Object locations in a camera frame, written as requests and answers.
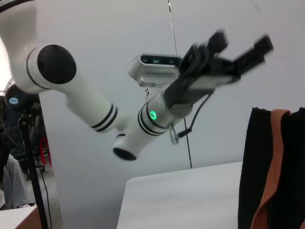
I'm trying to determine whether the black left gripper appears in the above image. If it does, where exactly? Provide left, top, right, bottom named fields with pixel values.
left=164, top=29, right=274, bottom=108

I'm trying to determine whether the black bag with orange handles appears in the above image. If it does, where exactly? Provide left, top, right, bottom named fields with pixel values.
left=237, top=107, right=305, bottom=229

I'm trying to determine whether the black office chair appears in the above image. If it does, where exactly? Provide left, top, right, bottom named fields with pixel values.
left=30, top=102, right=47, bottom=172

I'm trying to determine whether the black standing fan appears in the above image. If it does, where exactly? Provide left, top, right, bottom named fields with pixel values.
left=0, top=75, right=40, bottom=113

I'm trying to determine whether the black tripod stand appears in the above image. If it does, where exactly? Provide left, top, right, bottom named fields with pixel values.
left=18, top=111, right=52, bottom=229

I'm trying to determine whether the black mesh chair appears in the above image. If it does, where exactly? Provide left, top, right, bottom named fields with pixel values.
left=0, top=95, right=27, bottom=172

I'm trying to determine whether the white cloth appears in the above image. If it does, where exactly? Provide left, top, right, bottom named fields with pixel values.
left=0, top=152, right=36, bottom=210

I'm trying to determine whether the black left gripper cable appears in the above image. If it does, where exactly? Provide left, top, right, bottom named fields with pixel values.
left=177, top=92, right=214, bottom=144

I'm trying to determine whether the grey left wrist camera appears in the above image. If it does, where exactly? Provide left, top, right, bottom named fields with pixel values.
left=127, top=52, right=184, bottom=88

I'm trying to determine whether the clear plastic cable plug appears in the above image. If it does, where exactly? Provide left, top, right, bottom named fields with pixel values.
left=168, top=125, right=180, bottom=146

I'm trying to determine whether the red chair frame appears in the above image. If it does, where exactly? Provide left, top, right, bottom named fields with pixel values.
left=39, top=137, right=52, bottom=167

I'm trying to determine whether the thin black tripod cable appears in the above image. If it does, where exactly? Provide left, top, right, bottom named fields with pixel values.
left=39, top=167, right=52, bottom=229

